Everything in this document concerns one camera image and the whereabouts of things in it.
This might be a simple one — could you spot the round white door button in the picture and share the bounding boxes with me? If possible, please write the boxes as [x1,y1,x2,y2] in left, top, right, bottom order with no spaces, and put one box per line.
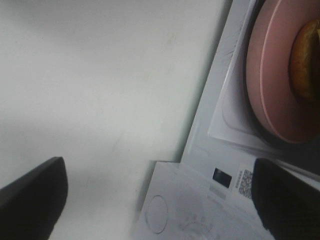
[145,195,169,234]

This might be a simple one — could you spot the white microwave oven body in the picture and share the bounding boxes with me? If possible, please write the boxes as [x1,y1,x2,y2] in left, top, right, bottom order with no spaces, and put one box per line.
[134,0,320,240]

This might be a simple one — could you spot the pink round plate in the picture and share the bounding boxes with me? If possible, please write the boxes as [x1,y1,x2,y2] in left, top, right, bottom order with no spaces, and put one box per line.
[245,0,320,144]

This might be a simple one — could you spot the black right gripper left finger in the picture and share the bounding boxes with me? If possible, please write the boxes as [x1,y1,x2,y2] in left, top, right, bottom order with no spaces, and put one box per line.
[0,156,69,240]

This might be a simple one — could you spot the glass microwave turntable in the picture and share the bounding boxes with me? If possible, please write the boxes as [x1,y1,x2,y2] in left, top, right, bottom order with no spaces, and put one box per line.
[247,0,283,149]

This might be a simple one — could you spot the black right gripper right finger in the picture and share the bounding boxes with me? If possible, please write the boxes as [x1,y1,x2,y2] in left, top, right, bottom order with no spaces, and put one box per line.
[252,158,320,240]

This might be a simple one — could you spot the burger with lettuce and tomato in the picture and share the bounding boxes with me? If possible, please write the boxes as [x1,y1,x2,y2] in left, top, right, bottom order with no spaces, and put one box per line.
[289,18,320,102]

